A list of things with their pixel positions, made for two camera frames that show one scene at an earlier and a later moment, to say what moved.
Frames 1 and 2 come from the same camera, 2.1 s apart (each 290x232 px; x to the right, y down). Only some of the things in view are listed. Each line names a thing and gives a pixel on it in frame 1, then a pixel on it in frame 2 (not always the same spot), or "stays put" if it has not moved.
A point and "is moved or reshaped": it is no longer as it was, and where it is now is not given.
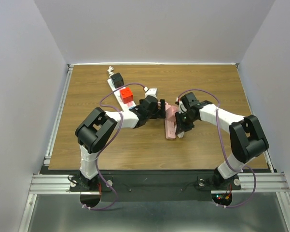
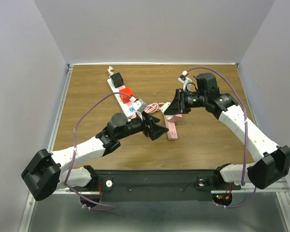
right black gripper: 180,126 → 178,106
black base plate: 155,186 stays put
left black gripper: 159,113 → 156,130
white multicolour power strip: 117,91 stays put
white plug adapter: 181,135 is moved or reshaped
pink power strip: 171,111 stays put
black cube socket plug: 117,79 stays put
